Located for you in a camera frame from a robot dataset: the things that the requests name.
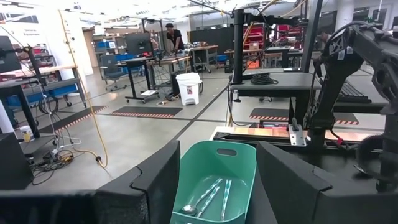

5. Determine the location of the wooden top workbench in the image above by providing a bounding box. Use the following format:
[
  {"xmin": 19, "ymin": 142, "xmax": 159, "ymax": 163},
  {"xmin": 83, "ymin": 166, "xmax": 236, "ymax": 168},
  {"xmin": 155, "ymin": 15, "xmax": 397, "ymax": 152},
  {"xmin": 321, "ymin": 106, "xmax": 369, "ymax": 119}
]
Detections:
[{"xmin": 0, "ymin": 64, "xmax": 88, "ymax": 139}]

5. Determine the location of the white plastic jar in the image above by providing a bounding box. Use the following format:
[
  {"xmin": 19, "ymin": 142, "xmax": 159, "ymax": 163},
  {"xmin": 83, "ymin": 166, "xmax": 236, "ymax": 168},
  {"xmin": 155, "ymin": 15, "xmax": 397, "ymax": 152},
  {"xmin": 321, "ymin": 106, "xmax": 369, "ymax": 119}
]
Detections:
[{"xmin": 19, "ymin": 125, "xmax": 34, "ymax": 143}]

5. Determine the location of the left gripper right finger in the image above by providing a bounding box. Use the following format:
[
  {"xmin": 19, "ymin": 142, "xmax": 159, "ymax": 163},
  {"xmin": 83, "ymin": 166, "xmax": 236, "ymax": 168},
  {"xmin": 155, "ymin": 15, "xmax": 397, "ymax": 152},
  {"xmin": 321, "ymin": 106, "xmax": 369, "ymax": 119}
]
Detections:
[{"xmin": 256, "ymin": 141, "xmax": 398, "ymax": 224}]

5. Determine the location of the teal patterned utensil handle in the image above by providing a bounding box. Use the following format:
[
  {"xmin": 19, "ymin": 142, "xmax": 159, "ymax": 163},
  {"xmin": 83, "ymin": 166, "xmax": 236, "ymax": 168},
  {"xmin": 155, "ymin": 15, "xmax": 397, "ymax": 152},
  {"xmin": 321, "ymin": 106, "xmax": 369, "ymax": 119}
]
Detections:
[{"xmin": 220, "ymin": 179, "xmax": 233, "ymax": 222}]

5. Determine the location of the coiled black cable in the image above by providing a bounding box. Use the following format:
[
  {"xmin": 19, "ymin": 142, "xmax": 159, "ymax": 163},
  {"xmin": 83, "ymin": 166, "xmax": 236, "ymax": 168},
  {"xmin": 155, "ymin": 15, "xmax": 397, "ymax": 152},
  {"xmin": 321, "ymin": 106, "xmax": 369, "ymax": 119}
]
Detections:
[{"xmin": 250, "ymin": 73, "xmax": 279, "ymax": 86}]

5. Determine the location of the black slanted frame post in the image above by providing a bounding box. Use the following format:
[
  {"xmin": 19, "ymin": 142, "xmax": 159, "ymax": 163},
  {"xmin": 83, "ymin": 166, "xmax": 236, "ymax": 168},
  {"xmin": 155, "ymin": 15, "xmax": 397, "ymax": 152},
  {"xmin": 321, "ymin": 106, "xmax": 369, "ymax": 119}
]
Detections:
[{"xmin": 300, "ymin": 0, "xmax": 324, "ymax": 74}]

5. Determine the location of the teal plastic bin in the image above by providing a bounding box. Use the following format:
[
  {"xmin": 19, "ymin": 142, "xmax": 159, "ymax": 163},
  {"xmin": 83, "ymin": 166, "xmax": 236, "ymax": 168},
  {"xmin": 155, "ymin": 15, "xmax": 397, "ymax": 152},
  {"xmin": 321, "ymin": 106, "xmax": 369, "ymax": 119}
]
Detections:
[{"xmin": 169, "ymin": 140, "xmax": 257, "ymax": 224}]

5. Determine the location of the black workbench table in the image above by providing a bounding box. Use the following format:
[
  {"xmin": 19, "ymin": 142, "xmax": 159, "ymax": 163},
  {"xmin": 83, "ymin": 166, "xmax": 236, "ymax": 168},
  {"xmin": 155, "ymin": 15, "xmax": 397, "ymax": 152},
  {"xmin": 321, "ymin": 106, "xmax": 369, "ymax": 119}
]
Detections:
[{"xmin": 229, "ymin": 72, "xmax": 323, "ymax": 125}]

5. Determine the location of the white trash bin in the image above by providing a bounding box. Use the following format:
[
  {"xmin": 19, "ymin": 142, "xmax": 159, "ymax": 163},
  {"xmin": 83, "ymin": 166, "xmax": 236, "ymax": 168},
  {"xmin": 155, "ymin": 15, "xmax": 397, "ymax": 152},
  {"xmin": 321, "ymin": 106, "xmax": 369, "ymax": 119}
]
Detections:
[{"xmin": 175, "ymin": 72, "xmax": 203, "ymax": 106}]

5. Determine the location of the wooden top metal bench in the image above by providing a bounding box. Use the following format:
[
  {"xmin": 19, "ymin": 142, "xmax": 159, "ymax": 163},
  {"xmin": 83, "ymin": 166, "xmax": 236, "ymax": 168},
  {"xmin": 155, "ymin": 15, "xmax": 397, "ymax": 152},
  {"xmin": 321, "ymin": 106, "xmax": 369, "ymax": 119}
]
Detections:
[{"xmin": 188, "ymin": 44, "xmax": 219, "ymax": 75}]

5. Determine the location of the black flat monitor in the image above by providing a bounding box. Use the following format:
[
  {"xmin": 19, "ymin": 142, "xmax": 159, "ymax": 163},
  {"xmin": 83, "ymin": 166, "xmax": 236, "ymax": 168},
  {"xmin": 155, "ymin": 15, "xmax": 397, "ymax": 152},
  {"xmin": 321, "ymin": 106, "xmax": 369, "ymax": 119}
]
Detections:
[{"xmin": 0, "ymin": 35, "xmax": 22, "ymax": 74}]

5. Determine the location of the black office chair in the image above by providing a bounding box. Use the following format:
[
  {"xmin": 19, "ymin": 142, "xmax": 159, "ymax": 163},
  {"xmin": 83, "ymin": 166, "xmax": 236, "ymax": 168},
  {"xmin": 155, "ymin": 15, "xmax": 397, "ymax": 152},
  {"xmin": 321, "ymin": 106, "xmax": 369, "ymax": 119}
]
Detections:
[{"xmin": 99, "ymin": 54, "xmax": 127, "ymax": 93}]

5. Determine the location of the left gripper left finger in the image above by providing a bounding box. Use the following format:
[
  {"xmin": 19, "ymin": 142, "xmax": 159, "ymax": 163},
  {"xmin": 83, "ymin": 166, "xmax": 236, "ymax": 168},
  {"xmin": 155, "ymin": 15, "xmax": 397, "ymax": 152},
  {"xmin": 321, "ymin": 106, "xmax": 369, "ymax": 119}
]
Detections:
[{"xmin": 0, "ymin": 139, "xmax": 182, "ymax": 224}]

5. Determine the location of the black box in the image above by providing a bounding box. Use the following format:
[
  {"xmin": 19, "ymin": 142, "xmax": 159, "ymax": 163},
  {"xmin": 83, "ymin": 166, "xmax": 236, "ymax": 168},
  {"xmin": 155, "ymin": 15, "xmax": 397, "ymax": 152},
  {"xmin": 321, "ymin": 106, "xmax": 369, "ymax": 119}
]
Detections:
[{"xmin": 0, "ymin": 132, "xmax": 34, "ymax": 191}]

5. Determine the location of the black vertical pole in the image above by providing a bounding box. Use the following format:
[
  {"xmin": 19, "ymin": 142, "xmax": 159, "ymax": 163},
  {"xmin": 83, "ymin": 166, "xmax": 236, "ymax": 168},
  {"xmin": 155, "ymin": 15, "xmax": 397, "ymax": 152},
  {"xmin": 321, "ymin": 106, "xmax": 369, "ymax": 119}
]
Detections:
[{"xmin": 232, "ymin": 8, "xmax": 246, "ymax": 85}]

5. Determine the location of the person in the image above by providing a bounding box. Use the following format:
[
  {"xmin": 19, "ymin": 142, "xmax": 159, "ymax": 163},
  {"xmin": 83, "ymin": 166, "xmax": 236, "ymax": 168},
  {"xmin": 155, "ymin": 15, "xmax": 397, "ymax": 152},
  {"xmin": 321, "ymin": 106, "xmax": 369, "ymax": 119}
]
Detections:
[{"xmin": 164, "ymin": 22, "xmax": 185, "ymax": 54}]

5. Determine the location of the black floor cable bundle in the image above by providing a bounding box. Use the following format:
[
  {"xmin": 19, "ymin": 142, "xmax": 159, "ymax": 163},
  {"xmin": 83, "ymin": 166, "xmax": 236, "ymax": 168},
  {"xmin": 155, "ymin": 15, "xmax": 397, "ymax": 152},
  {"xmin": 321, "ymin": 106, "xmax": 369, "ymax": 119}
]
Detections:
[{"xmin": 30, "ymin": 148, "xmax": 76, "ymax": 185}]

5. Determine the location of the grey metal bracket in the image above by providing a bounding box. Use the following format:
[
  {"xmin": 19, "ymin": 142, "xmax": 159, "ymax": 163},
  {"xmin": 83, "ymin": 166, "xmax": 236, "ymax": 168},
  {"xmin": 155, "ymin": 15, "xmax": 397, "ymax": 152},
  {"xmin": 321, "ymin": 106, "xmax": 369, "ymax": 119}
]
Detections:
[{"xmin": 288, "ymin": 117, "xmax": 308, "ymax": 147}]

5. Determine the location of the dark computer monitor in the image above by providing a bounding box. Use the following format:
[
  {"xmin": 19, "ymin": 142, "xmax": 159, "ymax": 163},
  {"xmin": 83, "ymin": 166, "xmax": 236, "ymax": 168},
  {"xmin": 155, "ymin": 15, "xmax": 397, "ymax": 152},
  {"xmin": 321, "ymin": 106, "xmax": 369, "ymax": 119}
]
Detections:
[{"xmin": 125, "ymin": 32, "xmax": 153, "ymax": 57}]

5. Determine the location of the red shelving unit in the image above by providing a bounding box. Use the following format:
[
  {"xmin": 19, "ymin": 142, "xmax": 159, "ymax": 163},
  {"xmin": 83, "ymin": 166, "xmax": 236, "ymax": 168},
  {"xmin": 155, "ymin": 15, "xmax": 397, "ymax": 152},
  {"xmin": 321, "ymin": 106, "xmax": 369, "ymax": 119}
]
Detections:
[{"xmin": 244, "ymin": 24, "xmax": 265, "ymax": 47}]

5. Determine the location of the spoon with white teal handle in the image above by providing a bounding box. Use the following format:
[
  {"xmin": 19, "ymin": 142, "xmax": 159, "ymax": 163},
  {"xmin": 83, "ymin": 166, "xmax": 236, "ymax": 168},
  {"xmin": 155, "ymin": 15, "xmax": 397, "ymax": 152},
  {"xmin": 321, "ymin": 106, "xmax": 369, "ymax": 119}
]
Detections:
[{"xmin": 179, "ymin": 177, "xmax": 224, "ymax": 217}]

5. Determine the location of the black striped floor mat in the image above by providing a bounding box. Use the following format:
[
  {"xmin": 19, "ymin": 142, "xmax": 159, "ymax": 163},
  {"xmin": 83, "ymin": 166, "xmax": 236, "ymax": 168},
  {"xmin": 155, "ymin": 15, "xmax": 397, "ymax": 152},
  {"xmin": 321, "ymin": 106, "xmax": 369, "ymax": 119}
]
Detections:
[
  {"xmin": 109, "ymin": 106, "xmax": 183, "ymax": 119},
  {"xmin": 248, "ymin": 107, "xmax": 361, "ymax": 126},
  {"xmin": 39, "ymin": 105, "xmax": 109, "ymax": 134}
]

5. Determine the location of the yellow hanging cable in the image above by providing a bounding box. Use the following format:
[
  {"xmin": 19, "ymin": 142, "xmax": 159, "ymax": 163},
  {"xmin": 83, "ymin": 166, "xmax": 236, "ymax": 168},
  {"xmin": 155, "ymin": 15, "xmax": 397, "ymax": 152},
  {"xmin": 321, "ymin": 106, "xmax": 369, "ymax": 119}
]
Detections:
[{"xmin": 58, "ymin": 9, "xmax": 109, "ymax": 169}]

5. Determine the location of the wooden top black desk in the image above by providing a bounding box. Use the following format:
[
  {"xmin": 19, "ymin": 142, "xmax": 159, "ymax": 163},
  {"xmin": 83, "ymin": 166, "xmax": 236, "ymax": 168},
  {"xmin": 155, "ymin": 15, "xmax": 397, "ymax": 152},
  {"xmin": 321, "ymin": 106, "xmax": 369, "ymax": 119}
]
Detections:
[{"xmin": 123, "ymin": 55, "xmax": 192, "ymax": 104}]

